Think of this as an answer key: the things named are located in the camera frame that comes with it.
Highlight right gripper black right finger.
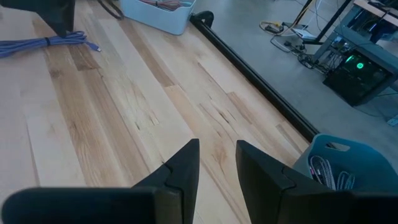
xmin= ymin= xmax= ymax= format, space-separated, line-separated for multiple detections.
xmin=235 ymin=139 xmax=398 ymax=224

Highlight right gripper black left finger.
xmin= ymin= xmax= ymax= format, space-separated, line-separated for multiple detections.
xmin=1 ymin=138 xmax=201 ymax=224

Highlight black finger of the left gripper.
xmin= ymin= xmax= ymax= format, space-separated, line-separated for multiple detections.
xmin=0 ymin=0 xmax=76 ymax=39

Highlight light violet USB cable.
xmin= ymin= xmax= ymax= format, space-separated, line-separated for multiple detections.
xmin=0 ymin=30 xmax=102 ymax=59

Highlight grey braided USB cable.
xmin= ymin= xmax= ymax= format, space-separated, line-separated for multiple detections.
xmin=309 ymin=154 xmax=338 ymax=192

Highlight copper brown USB cable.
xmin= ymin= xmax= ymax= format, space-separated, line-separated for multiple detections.
xmin=139 ymin=0 xmax=185 ymax=12

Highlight teal plastic bin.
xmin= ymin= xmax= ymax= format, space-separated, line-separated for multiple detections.
xmin=291 ymin=133 xmax=398 ymax=194

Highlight white plastic bin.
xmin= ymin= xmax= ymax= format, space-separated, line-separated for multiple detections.
xmin=119 ymin=0 xmax=197 ymax=36

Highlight black computer tower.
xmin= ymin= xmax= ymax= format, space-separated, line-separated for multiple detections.
xmin=322 ymin=50 xmax=393 ymax=107

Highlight grey workshop desk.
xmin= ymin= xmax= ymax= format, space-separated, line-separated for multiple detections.
xmin=292 ymin=0 xmax=398 ymax=76

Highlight thin black looped cable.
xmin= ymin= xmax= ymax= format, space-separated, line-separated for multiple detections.
xmin=97 ymin=0 xmax=126 ymax=21

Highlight black aluminium table frame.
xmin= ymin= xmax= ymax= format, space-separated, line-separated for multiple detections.
xmin=189 ymin=10 xmax=321 ymax=144

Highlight tangled floor cables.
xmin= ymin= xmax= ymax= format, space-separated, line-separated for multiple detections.
xmin=259 ymin=18 xmax=329 ymax=71

